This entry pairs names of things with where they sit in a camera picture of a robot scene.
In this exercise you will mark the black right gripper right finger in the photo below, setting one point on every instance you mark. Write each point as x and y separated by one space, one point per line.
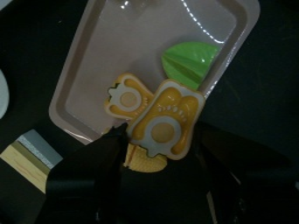
221 175

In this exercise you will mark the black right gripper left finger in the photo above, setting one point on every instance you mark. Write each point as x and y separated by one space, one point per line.
85 180

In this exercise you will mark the yellow toy squash half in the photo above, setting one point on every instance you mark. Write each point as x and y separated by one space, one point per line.
171 113
128 99

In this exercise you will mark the yellow rectangular toy block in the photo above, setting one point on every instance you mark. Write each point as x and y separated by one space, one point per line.
26 163

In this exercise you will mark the white round plate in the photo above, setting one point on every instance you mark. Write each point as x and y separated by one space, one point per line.
2 93

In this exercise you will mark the green toy leaf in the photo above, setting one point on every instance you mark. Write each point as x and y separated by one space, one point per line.
188 62

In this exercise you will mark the brown wooden tray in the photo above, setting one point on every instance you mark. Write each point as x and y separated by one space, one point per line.
116 52

